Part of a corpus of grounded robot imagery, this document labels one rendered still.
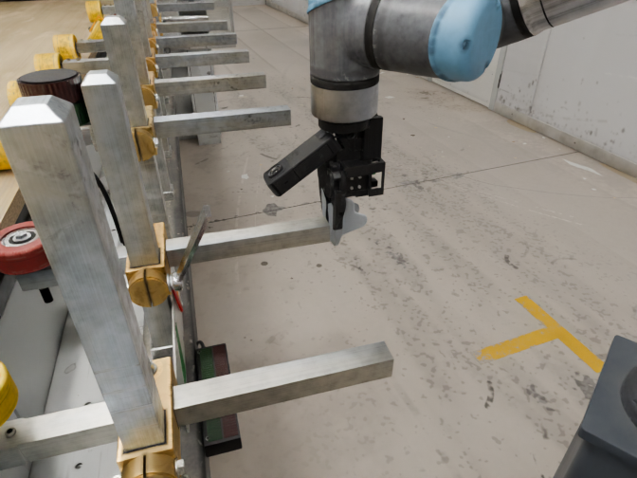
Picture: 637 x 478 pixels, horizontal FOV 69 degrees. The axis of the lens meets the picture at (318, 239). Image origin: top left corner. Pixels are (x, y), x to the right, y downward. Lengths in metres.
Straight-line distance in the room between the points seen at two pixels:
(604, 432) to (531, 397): 0.83
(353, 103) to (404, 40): 0.11
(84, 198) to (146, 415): 0.21
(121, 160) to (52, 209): 0.26
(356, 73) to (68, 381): 0.66
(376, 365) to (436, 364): 1.15
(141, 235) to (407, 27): 0.40
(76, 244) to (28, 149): 0.07
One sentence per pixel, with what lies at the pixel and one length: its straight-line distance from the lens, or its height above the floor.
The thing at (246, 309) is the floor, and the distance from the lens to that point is 1.86.
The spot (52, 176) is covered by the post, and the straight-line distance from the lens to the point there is 0.32.
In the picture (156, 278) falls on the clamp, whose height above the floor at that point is 0.87.
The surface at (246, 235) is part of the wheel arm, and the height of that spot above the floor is 0.86.
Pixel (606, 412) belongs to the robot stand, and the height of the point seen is 0.60.
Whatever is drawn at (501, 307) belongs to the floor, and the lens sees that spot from 1.98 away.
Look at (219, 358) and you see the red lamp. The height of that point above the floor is 0.70.
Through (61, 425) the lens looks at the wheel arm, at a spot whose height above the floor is 0.83.
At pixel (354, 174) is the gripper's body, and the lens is 0.66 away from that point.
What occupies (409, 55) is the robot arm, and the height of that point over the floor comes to 1.13.
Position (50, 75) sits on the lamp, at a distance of 0.58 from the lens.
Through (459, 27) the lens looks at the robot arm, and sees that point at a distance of 0.52.
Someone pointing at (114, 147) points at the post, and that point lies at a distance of 0.58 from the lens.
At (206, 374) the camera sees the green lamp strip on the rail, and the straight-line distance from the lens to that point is 0.72.
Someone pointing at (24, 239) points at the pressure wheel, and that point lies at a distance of 0.71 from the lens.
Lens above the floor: 1.24
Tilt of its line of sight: 34 degrees down
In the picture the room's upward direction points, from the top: straight up
